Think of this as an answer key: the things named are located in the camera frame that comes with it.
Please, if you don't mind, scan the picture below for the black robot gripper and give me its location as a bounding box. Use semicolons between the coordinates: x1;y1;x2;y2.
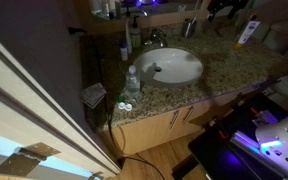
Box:
207;0;249;22

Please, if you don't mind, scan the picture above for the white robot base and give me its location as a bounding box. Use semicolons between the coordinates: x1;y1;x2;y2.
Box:
255;117;288;172

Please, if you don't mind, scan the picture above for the chrome faucet tap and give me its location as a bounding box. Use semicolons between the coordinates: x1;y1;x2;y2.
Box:
144;28;168;47

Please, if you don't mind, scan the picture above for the metal cup with toothbrush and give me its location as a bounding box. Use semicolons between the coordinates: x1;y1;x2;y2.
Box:
181;18;196;38

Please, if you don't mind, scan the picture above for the white tube with yellow cap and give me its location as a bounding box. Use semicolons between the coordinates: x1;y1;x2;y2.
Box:
235;21;260;48

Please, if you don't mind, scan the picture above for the white oval sink basin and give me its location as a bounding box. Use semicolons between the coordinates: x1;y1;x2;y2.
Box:
134;48;204;88

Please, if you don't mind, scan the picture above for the green soap pump bottle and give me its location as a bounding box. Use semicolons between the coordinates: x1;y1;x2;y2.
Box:
130;16;141;48

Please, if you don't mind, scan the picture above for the small white blue-capped bottle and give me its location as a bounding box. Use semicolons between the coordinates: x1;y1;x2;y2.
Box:
119;40;128;61

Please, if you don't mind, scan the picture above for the clear plastic water bottle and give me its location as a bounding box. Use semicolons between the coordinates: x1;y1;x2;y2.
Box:
126;65;140;98

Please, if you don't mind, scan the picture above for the white contact lens case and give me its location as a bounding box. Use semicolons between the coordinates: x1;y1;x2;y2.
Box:
118;102;133;111

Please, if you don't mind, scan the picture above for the black robot cart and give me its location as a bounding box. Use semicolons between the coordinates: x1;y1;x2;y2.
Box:
171;91;288;180

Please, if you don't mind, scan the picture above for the wooden vanity cabinet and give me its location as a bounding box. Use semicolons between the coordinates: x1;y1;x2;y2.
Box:
98;84;268;158

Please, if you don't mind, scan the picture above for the folded paper booklet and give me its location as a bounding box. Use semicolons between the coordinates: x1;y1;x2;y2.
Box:
81;83;106;109

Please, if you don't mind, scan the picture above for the white door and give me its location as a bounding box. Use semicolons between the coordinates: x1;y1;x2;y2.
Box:
0;43;121;180

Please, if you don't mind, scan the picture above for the brass door hinge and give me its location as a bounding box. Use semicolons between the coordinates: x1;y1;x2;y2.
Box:
0;142;59;177

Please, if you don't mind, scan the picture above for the right cabinet door handle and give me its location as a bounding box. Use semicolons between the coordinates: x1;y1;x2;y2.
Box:
182;106;194;125

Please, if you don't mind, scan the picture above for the cabinet door handle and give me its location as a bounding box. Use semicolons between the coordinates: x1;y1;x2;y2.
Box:
182;106;194;125
169;110;179;129

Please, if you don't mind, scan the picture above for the wall mirror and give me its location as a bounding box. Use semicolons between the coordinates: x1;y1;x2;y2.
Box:
88;0;203;20

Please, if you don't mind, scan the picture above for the left cabinet door handle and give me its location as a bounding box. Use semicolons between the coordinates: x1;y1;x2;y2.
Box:
169;110;179;129

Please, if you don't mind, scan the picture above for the black power cable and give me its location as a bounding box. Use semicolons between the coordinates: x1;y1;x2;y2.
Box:
93;39;167;180

